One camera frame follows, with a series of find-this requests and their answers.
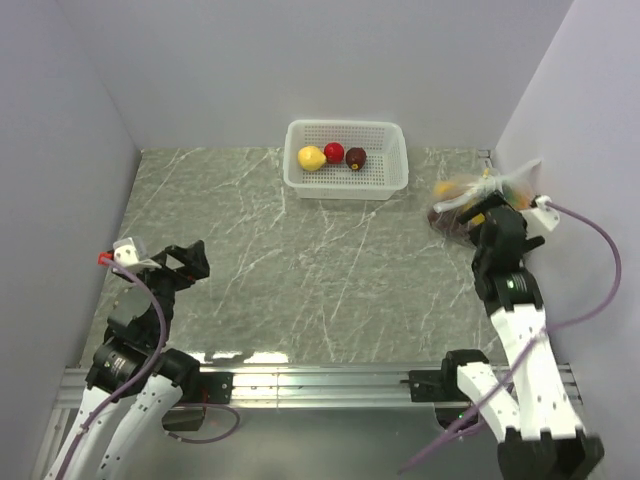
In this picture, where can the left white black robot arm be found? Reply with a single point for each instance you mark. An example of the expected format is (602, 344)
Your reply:
(134, 378)

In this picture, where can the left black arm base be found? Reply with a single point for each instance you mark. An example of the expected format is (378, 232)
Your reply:
(211, 387)

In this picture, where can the dark purple passion fruit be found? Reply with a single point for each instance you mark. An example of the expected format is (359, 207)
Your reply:
(355, 158)

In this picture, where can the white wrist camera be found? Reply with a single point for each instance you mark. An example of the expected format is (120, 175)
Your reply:
(130, 253)
(540, 217)

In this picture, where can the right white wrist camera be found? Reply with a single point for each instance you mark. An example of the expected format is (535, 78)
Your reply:
(540, 217)

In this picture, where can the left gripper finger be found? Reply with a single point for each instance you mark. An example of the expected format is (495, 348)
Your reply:
(171, 257)
(196, 263)

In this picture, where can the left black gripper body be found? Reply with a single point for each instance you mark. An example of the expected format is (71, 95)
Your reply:
(165, 282)

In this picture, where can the white perforated plastic basket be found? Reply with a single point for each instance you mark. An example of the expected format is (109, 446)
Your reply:
(384, 173)

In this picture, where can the transparent plastic bag with fruit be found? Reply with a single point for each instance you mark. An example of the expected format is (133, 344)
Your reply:
(454, 196)

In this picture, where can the red apple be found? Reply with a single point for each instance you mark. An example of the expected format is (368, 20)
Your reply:
(334, 153)

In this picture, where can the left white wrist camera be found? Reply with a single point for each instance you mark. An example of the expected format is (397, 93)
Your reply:
(130, 253)

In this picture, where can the aluminium mounting rail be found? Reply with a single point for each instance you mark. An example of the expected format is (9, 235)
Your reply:
(286, 386)

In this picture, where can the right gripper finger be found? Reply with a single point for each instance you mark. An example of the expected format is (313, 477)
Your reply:
(493, 200)
(470, 222)

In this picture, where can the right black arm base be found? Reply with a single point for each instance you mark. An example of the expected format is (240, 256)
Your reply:
(429, 386)

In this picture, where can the yellow lemon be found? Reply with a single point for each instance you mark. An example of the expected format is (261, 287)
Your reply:
(311, 158)

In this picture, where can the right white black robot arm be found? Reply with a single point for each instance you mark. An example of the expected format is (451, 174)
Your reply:
(539, 435)

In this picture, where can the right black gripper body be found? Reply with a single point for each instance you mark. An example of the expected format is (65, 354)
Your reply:
(479, 260)

